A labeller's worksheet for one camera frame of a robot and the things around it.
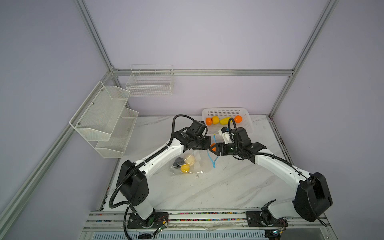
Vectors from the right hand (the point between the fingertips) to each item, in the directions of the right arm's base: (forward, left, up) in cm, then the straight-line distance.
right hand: (212, 148), depth 81 cm
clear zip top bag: (-4, +5, -8) cm, 10 cm away
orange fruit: (-2, -1, +3) cm, 4 cm away
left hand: (+1, +1, +2) cm, 3 cm away
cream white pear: (-2, +13, -10) cm, 16 cm away
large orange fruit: (+32, 0, -12) cm, 34 cm away
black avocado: (-3, +20, -11) cm, 23 cm away
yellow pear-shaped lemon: (-6, +16, -12) cm, 21 cm away
